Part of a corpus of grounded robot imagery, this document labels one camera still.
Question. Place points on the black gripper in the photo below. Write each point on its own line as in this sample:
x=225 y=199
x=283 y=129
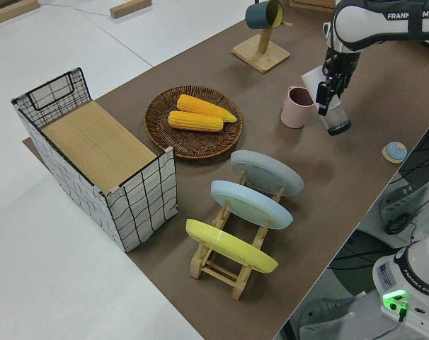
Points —
x=343 y=63

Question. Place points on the white bottle with clear base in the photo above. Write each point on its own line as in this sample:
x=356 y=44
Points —
x=336 y=120

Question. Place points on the pink mug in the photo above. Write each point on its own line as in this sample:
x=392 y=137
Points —
x=294 y=113

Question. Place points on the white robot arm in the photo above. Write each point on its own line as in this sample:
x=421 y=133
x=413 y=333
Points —
x=377 y=25

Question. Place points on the wooden mug tree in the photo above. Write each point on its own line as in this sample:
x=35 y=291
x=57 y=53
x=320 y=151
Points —
x=260 y=56

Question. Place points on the wooden cabinet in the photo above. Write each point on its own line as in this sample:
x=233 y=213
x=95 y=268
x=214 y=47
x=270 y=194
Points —
x=313 y=3

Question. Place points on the grey plate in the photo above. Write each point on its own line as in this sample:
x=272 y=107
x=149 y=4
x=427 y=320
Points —
x=267 y=173

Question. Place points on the dark blue mug yellow inside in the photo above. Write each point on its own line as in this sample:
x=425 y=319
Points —
x=258 y=16

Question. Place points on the brown table mat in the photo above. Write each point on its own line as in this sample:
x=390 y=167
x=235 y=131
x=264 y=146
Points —
x=218 y=63

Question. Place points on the yellow corn cob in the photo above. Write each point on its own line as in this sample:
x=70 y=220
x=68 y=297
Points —
x=197 y=122
x=200 y=105

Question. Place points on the light blue plate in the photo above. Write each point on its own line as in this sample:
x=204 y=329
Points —
x=251 y=205

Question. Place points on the brown wicker basket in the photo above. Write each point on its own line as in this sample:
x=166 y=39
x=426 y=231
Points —
x=165 y=138

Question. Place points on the yellow plate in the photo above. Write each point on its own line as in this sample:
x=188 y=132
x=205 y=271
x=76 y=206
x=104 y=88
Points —
x=228 y=246

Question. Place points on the wooden plate rack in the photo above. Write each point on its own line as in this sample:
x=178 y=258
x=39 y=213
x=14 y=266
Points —
x=218 y=274

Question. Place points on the wooden block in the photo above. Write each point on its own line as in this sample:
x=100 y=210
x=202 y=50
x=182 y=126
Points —
x=129 y=8
x=9 y=12

